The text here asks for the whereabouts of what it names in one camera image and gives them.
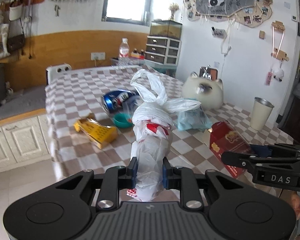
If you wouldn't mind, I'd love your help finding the person right hand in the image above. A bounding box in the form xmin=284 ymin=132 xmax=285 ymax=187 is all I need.
xmin=290 ymin=191 xmax=300 ymax=220

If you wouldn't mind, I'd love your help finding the white plastic bag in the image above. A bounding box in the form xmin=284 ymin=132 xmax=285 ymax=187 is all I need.
xmin=130 ymin=69 xmax=201 ymax=202

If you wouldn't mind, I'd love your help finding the red cardboard box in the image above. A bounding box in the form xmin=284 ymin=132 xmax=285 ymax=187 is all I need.
xmin=208 ymin=120 xmax=256 ymax=179

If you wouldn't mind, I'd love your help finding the window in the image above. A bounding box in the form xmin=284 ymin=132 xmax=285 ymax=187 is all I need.
xmin=102 ymin=0 xmax=151 ymax=26

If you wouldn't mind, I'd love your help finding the grey drawer organiser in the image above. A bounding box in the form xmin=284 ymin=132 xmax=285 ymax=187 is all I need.
xmin=145 ymin=36 xmax=181 ymax=67

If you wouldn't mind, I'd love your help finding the white chair back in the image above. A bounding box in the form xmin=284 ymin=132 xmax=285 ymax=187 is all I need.
xmin=46 ymin=63 xmax=72 ymax=85

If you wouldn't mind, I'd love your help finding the glass fish tank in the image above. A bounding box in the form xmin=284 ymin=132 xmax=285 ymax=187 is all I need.
xmin=149 ymin=20 xmax=183 ymax=40

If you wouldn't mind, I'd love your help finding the cork photo board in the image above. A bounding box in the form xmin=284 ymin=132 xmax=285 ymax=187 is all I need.
xmin=184 ymin=0 xmax=273 ymax=28

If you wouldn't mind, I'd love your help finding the yellow snack box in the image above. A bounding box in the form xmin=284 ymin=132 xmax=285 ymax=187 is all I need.
xmin=74 ymin=116 xmax=118 ymax=150

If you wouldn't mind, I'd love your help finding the teal small bowl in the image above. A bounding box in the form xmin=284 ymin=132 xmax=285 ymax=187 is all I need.
xmin=113 ymin=113 xmax=133 ymax=128

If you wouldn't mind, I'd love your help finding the light blue plastic bag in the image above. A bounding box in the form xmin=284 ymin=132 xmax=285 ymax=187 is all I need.
xmin=177 ymin=107 xmax=212 ymax=131

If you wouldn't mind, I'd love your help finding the cream metal cup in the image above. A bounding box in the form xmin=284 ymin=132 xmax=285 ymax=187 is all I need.
xmin=250 ymin=97 xmax=274 ymax=131

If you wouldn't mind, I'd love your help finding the blue soda can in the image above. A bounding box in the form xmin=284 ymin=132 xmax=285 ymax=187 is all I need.
xmin=101 ymin=89 xmax=139 ymax=114

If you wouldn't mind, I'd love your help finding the clear water bottle red label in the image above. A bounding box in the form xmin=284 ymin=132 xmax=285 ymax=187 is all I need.
xmin=119 ymin=38 xmax=130 ymax=58

